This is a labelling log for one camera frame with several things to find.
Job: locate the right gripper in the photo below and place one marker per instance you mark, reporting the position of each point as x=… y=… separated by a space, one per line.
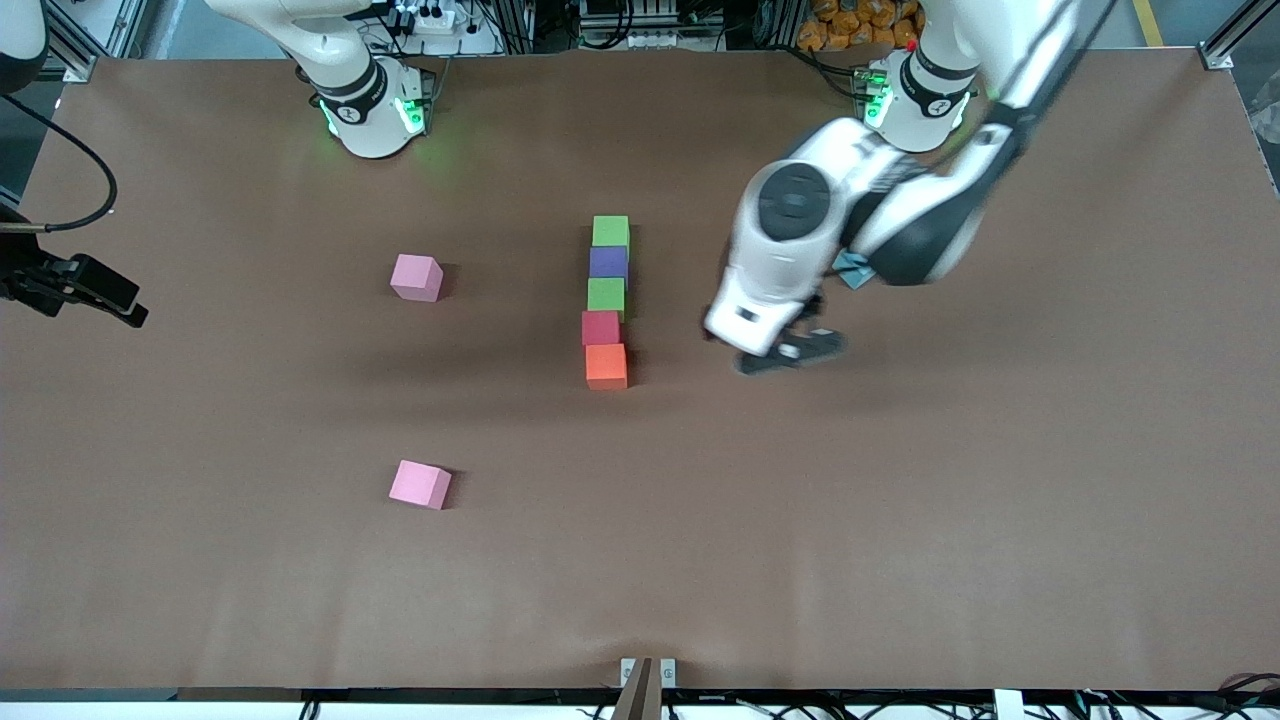
x=30 y=277

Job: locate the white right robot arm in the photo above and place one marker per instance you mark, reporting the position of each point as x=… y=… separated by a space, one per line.
x=365 y=120

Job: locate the bag of orange fruits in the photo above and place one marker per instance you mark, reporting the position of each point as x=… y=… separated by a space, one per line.
x=850 y=25

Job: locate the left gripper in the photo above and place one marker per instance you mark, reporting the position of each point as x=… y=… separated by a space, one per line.
x=812 y=306

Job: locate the purple foam cube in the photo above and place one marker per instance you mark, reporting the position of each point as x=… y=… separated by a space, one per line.
x=608 y=262

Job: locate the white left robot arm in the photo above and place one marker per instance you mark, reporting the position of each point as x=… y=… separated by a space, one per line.
x=900 y=230

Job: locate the white tag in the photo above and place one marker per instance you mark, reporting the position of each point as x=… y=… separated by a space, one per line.
x=1008 y=705

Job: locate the white power strip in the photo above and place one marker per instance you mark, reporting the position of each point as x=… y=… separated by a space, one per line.
x=440 y=20

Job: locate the metal equipment rack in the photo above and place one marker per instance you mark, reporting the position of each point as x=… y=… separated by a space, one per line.
x=650 y=38

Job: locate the green foam cube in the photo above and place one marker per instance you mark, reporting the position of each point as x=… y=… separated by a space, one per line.
x=606 y=297
x=610 y=231

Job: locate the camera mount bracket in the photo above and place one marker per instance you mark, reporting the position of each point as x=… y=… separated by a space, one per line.
x=640 y=690

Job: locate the aluminium frame profile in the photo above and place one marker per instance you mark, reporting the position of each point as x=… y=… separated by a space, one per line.
x=1215 y=57
x=75 y=65

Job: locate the orange foam cube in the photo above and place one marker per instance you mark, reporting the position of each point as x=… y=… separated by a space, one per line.
x=606 y=366

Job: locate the red foam cube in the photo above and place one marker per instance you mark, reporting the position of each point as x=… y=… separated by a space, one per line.
x=601 y=328

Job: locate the pink foam cube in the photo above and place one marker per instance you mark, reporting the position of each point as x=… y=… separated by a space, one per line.
x=418 y=485
x=415 y=280

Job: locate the light blue foam cube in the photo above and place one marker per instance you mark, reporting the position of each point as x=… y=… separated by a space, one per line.
x=852 y=270

